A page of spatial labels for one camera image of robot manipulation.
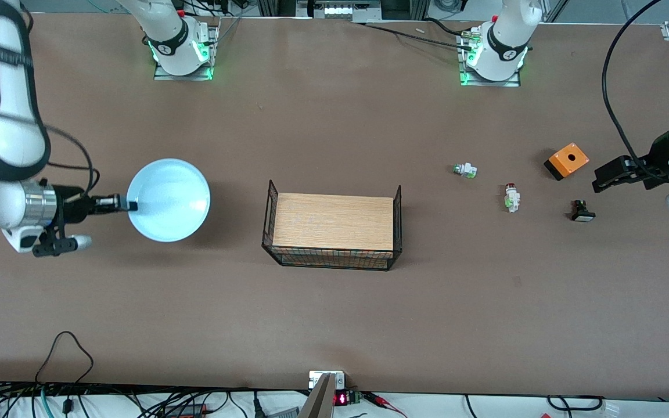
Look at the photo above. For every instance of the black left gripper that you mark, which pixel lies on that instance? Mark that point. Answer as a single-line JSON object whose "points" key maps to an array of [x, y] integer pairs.
{"points": [[655, 164]]}

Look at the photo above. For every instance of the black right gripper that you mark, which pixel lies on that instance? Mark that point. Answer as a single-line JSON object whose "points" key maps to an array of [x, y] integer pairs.
{"points": [[71, 205]]}

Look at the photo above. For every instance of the light blue round plate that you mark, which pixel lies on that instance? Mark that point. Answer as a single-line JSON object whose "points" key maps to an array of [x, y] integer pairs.
{"points": [[172, 200]]}

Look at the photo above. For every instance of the white switch with red button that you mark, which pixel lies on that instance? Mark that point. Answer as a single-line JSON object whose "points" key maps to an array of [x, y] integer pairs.
{"points": [[512, 200]]}

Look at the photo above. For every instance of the orange button box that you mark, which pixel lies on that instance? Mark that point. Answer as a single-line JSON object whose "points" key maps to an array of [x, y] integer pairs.
{"points": [[578, 164]]}

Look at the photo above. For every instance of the black button with white cap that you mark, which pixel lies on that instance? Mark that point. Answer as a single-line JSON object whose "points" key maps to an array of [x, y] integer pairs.
{"points": [[583, 216]]}

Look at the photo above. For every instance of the wooden basket board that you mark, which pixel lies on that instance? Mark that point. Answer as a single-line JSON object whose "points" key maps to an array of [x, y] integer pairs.
{"points": [[334, 223]]}

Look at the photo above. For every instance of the grey plastic box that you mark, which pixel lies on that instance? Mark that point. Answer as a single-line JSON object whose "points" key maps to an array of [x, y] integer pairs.
{"points": [[285, 413]]}

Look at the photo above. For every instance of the red digit display module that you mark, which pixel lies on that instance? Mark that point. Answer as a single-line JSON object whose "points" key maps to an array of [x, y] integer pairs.
{"points": [[341, 399]]}

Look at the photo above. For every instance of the red test lead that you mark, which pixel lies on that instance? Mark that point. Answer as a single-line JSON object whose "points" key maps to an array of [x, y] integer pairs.
{"points": [[384, 402]]}

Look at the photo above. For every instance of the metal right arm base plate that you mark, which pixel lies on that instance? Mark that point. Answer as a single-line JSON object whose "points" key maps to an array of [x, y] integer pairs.
{"points": [[166, 75]]}

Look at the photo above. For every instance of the white switch with green button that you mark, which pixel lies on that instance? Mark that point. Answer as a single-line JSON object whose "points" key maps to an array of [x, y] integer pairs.
{"points": [[467, 170]]}

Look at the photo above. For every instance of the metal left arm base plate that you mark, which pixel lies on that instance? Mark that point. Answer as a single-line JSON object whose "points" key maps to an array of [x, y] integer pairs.
{"points": [[485, 83]]}

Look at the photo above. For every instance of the grey camera mount bar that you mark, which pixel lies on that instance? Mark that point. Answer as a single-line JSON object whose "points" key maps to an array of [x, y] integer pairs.
{"points": [[320, 400]]}

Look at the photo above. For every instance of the silver metal bracket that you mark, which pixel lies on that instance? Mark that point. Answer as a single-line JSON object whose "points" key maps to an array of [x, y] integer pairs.
{"points": [[340, 380]]}

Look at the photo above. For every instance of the aluminium frame with white device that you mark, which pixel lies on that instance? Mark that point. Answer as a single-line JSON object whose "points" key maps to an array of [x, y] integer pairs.
{"points": [[340, 10]]}

